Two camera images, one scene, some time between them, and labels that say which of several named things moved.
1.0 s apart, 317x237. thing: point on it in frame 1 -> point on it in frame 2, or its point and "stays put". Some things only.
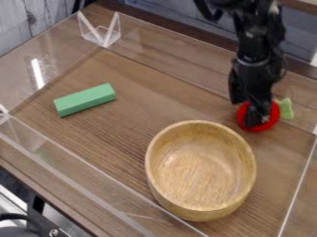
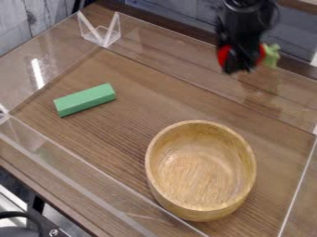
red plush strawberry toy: x=257 y=129 -> x=267 y=56
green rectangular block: x=84 y=99 stays put
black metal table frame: x=38 y=220 stays put
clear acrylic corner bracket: x=103 y=34 stays put
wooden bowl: x=200 y=169 stays put
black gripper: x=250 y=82 -> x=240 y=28
